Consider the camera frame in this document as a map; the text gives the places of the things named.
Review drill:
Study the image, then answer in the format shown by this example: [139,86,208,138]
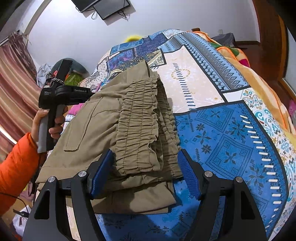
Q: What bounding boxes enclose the yellow curved bed rail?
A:
[125,35,142,43]

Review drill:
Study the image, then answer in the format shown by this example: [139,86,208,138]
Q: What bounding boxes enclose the patchwork blue bedsheet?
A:
[81,29,295,240]

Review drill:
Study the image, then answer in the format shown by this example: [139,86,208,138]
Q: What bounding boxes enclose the light grey crumpled cloth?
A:
[36,63,52,88]

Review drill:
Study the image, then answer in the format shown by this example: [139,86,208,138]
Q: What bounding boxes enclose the olive khaki pants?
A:
[37,61,182,214]

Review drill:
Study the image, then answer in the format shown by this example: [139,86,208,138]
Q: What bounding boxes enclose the green storage bag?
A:
[64,72,84,86]

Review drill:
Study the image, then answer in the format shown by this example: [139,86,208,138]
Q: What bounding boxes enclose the pink garment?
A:
[68,103,85,115]

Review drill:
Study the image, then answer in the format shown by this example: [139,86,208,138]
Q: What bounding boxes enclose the striped pink curtain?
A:
[1,32,41,161]

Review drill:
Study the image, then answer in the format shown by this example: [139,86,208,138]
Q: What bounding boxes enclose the person's left hand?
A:
[31,106,68,143]

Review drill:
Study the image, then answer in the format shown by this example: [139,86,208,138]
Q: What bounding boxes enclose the small wall monitor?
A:
[93,0,130,20]

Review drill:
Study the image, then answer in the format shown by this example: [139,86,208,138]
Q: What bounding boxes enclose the dark bag on floor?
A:
[212,33,236,47]

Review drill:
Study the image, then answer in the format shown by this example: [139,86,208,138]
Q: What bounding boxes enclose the orange jacket sleeve forearm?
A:
[1,133,45,215]

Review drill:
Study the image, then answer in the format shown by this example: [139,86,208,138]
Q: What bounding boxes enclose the large wall television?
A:
[72,0,99,13]

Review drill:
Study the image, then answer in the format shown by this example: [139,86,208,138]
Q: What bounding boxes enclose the orange floral blanket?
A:
[193,31,295,135]

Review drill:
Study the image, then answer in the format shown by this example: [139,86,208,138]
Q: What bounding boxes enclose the wooden wardrobe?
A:
[252,1,295,92]

